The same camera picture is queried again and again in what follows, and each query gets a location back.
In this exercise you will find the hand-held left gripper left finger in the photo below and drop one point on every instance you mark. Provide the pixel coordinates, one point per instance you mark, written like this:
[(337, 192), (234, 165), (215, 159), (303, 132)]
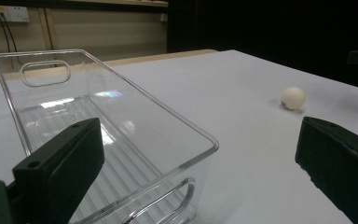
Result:
[(59, 168)]

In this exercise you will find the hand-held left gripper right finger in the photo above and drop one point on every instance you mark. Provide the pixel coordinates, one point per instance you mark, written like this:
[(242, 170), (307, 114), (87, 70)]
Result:
[(341, 165)]

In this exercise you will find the clear plastic container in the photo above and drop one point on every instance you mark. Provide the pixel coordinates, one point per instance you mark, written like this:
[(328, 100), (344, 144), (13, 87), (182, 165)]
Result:
[(127, 174)]

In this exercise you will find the wooden table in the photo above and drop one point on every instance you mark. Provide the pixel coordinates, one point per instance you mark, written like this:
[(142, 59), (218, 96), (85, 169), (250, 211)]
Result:
[(155, 57)]

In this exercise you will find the black curtain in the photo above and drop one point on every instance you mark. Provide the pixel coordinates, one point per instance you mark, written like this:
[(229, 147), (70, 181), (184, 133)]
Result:
[(276, 31)]

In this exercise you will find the white wall socket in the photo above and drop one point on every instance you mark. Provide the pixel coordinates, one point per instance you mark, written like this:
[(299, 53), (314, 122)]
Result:
[(11, 14)]

